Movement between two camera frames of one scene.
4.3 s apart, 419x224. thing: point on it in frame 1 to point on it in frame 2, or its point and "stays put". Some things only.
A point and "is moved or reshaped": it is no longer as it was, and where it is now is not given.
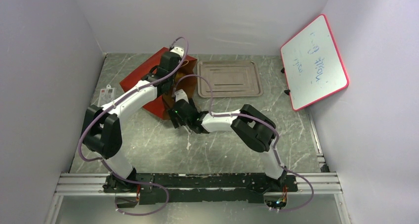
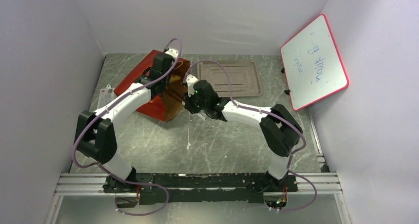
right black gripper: [178, 116] to [191, 105]
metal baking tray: [229, 79] stays put
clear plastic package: [106, 95] stays put
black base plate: [201, 187] stays put
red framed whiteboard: [313, 65] stays put
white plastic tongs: [188, 130] is moved or reshaped
